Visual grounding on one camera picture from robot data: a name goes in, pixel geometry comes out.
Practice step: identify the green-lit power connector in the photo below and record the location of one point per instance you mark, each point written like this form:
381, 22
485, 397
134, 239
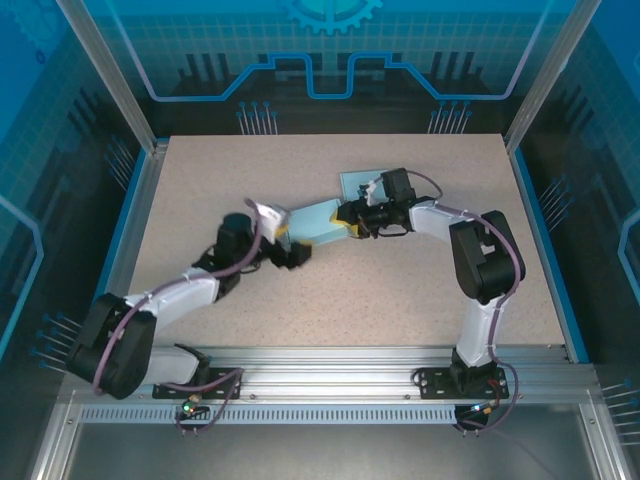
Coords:
191, 406
482, 409

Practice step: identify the long aluminium frame rail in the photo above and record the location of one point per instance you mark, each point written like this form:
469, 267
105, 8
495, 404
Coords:
325, 375

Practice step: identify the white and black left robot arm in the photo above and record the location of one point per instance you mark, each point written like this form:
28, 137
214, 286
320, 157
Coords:
175, 300

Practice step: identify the blue-edged table side rail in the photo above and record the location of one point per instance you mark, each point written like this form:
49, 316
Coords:
142, 200
531, 200

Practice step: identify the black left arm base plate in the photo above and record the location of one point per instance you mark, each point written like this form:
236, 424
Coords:
172, 392

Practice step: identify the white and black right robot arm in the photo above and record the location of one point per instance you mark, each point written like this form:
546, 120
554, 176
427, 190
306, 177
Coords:
440, 220

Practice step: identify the aluminium corner post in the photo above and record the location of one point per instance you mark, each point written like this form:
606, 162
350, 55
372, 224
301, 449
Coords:
549, 75
111, 75

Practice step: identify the aluminium frame bar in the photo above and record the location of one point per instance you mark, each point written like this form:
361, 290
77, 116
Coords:
55, 445
602, 445

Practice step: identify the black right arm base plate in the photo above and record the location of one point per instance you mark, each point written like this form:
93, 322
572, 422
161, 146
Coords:
435, 387

